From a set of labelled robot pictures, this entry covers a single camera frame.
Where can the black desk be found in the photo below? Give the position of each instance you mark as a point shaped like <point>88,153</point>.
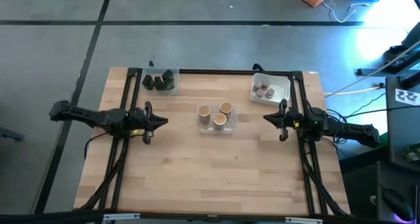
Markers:
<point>361,197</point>

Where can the black curved frame bracket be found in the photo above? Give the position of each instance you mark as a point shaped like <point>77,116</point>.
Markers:
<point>257,66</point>
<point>151,64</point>

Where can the cardboard cylinder spice canister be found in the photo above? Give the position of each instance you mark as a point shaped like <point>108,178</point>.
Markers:
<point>204,113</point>
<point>226,108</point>
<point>219,120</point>

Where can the white sticker sheet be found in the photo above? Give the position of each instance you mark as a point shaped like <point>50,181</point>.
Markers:
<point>407,97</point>

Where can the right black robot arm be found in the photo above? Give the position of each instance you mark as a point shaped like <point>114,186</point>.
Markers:
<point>344,130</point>

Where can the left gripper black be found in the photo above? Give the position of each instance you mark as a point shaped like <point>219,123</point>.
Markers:
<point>139,121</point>

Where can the black computer mouse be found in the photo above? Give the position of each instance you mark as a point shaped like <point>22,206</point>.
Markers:
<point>397,202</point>

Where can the black floor stand leg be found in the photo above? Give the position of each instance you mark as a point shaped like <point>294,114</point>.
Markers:
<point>374,72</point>

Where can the dark green spice tin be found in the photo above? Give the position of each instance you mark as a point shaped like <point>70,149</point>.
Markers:
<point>158,83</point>
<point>147,82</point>
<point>169,85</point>
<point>167,75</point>

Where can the black table frame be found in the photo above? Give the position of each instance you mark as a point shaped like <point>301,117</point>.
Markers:
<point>229,72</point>

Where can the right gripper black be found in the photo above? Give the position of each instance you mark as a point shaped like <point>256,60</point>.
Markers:
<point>292,120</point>

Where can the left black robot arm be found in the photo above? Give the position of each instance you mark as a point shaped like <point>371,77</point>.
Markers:
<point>85,114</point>

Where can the clear plastic bin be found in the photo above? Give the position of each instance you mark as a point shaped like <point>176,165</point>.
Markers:
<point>232,127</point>
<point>146,71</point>

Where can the dark grey desk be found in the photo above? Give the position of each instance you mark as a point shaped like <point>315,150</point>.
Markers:
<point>402,128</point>

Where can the grey chair base leg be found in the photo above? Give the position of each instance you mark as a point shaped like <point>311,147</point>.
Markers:
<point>10,134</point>

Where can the green circuit board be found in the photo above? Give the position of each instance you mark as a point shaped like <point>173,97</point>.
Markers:
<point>412,153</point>

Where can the white plastic bin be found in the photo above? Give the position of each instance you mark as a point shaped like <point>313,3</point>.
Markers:
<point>280,86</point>

